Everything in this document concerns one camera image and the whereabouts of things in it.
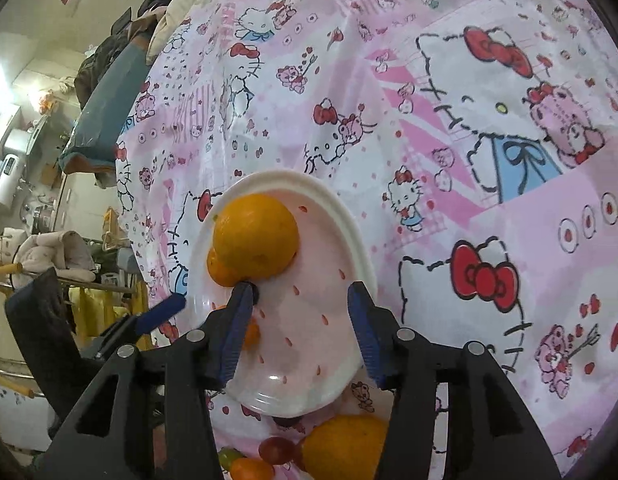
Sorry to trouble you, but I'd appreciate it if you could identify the large orange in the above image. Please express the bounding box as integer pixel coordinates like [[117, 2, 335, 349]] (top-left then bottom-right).
[[301, 414, 390, 480], [212, 193, 300, 281]]

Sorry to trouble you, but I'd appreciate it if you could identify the small tangerine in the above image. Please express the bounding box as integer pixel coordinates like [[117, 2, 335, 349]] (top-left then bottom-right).
[[240, 319, 262, 352], [230, 457, 276, 480], [207, 249, 244, 288]]

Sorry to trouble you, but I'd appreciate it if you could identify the dark clothing pile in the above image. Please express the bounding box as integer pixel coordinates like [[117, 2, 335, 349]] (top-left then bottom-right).
[[74, 0, 170, 111]]

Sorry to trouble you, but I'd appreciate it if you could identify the white plate with red drops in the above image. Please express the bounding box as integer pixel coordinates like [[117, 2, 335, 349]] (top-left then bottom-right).
[[187, 170, 378, 418]]

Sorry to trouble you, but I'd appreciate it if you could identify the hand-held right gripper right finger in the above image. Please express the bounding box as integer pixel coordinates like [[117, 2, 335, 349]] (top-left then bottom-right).
[[346, 281, 562, 480]]

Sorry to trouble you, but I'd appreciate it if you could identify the green grape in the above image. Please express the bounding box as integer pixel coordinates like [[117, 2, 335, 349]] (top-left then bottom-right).
[[218, 448, 244, 471]]

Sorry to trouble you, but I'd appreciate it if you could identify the yellow cloth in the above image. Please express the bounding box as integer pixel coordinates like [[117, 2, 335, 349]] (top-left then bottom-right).
[[71, 285, 134, 351]]

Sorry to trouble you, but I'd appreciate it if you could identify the blue cushion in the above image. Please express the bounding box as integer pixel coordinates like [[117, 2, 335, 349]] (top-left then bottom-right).
[[59, 47, 152, 173]]

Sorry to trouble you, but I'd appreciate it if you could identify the pink cartoon printed blanket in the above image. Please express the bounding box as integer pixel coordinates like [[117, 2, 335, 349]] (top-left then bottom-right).
[[114, 0, 618, 480]]

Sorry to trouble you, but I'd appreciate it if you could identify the white water heater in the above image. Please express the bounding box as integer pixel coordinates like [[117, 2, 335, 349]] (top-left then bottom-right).
[[0, 152, 22, 211]]

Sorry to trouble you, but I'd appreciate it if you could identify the red grape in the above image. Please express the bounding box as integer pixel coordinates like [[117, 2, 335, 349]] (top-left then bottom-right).
[[259, 436, 296, 465]]

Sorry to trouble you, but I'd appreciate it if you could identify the beige towel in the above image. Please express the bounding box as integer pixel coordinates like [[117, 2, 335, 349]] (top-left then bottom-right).
[[19, 230, 97, 283]]

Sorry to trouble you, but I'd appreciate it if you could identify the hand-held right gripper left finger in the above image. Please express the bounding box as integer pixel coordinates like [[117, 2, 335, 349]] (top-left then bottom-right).
[[31, 282, 260, 480]]

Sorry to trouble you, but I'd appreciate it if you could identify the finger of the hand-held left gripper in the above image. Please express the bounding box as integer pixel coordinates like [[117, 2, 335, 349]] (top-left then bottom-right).
[[91, 291, 188, 362]]

